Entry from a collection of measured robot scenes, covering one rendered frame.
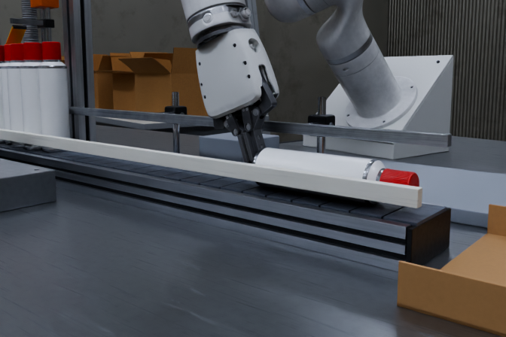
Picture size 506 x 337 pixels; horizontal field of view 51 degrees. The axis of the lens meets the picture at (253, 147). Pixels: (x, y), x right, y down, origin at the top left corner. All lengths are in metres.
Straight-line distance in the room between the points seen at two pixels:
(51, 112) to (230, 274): 0.61
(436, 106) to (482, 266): 0.83
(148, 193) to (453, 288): 0.47
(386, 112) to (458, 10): 7.05
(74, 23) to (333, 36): 0.57
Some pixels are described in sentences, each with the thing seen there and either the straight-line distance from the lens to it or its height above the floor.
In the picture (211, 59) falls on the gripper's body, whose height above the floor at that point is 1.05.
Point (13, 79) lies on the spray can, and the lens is 1.15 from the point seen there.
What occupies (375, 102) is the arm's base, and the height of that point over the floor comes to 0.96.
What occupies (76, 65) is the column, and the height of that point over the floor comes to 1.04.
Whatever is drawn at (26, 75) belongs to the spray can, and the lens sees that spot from 1.11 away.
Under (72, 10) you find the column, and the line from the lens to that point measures 1.25.
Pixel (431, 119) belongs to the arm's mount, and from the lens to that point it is 1.38.
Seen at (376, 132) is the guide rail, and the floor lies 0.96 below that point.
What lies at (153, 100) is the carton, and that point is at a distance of 2.92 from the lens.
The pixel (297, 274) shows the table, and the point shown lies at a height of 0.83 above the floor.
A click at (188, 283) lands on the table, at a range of 0.53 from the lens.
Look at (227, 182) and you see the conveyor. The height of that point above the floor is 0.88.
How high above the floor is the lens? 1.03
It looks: 8 degrees down
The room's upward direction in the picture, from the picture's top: straight up
